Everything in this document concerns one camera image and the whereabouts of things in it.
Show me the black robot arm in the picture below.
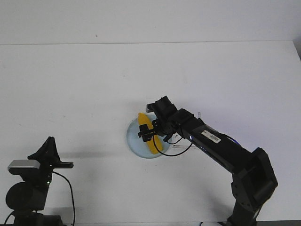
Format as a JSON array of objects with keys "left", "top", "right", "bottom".
[
  {"left": 138, "top": 96, "right": 278, "bottom": 226},
  {"left": 6, "top": 137, "right": 76, "bottom": 226}
]

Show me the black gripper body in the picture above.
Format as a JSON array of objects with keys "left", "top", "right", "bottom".
[
  {"left": 152, "top": 119, "right": 179, "bottom": 139},
  {"left": 27, "top": 153, "right": 73, "bottom": 184}
]

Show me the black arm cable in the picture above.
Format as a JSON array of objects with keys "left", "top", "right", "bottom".
[
  {"left": 52, "top": 171, "right": 76, "bottom": 226},
  {"left": 152, "top": 131, "right": 194, "bottom": 158}
]

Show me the light blue round plate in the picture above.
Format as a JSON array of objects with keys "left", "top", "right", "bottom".
[{"left": 126, "top": 113, "right": 170, "bottom": 159}]

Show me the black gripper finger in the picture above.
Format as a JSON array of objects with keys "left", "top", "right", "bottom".
[
  {"left": 50, "top": 137, "right": 60, "bottom": 159},
  {"left": 30, "top": 137, "right": 51, "bottom": 158},
  {"left": 138, "top": 130, "right": 156, "bottom": 142},
  {"left": 139, "top": 124, "right": 154, "bottom": 132}
]

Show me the clear tape strip horizontal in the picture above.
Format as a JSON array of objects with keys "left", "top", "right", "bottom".
[{"left": 172, "top": 145, "right": 196, "bottom": 150}]

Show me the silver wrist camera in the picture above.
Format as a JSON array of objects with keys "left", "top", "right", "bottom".
[
  {"left": 145, "top": 103, "right": 154, "bottom": 113},
  {"left": 8, "top": 160, "right": 40, "bottom": 175}
]

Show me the yellow toy corn cob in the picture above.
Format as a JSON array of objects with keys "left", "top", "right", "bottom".
[{"left": 138, "top": 113, "right": 163, "bottom": 154}]

